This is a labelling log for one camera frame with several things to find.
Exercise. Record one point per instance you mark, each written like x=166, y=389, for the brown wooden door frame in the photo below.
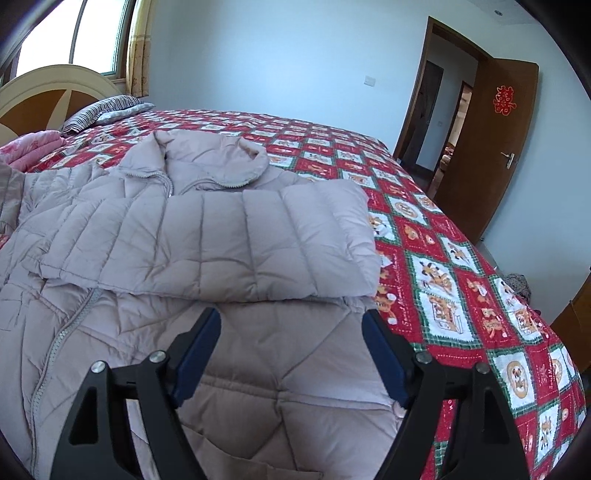
x=427, y=50

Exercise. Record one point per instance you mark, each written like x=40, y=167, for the brown wooden cabinet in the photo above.
x=575, y=318

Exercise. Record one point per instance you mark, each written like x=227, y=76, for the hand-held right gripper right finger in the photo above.
x=381, y=355

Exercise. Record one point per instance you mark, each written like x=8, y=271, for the beige puffer jacket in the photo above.
x=207, y=240

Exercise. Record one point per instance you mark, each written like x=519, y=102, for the yellow patterned curtain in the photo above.
x=140, y=50

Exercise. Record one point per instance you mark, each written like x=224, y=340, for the red cartoon printed blanket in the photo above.
x=461, y=240

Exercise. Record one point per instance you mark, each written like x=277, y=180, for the dark cloth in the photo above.
x=518, y=286

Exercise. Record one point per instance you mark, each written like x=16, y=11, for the brown wooden door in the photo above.
x=480, y=152

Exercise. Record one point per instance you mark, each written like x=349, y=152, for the grey striped pillow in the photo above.
x=106, y=110

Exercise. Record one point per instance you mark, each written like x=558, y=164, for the pink quilt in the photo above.
x=32, y=147

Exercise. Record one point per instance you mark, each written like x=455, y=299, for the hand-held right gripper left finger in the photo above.
x=199, y=355

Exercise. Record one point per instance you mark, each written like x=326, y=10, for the white wall switch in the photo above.
x=370, y=81

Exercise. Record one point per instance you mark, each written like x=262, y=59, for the red paper door decoration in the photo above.
x=504, y=100

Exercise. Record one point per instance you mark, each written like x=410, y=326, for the cream wooden headboard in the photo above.
x=37, y=78

